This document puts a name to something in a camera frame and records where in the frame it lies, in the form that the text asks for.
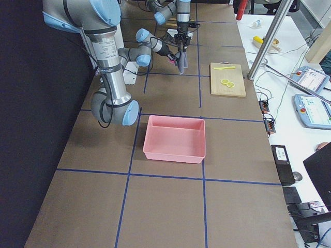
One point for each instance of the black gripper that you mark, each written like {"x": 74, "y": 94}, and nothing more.
{"x": 164, "y": 51}
{"x": 182, "y": 29}

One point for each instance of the dark grey cloth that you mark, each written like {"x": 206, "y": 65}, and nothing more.
{"x": 181, "y": 61}

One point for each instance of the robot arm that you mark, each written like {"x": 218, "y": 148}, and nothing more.
{"x": 181, "y": 11}
{"x": 98, "y": 21}

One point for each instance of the yellow plastic knife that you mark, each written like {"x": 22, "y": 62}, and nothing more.
{"x": 224, "y": 68}

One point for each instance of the bamboo cutting board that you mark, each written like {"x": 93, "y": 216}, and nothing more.
{"x": 235, "y": 76}

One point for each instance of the front lemon slice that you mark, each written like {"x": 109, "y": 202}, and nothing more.
{"x": 230, "y": 85}

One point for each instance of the red fire extinguisher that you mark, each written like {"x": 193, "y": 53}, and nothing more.
{"x": 241, "y": 9}

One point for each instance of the white tube bottle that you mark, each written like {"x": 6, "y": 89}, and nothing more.
{"x": 256, "y": 24}

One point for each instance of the pink plastic bin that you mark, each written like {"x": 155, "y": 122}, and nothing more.
{"x": 175, "y": 139}

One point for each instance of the orange black power strip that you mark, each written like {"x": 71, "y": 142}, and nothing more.
{"x": 264, "y": 106}

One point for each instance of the far teach pendant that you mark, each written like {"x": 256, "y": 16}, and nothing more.
{"x": 310, "y": 78}

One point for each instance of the teach pendant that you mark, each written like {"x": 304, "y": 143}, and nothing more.
{"x": 310, "y": 78}
{"x": 312, "y": 111}

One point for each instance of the black box with label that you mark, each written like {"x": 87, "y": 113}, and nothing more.
{"x": 283, "y": 165}

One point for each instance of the near teach pendant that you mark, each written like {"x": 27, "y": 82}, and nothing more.
{"x": 312, "y": 111}

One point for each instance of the black laptop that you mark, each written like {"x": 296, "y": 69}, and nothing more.
{"x": 318, "y": 169}

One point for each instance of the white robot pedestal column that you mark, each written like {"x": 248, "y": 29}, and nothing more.
{"x": 129, "y": 68}

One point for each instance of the aluminium frame post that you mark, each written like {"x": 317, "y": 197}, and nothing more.
{"x": 270, "y": 35}

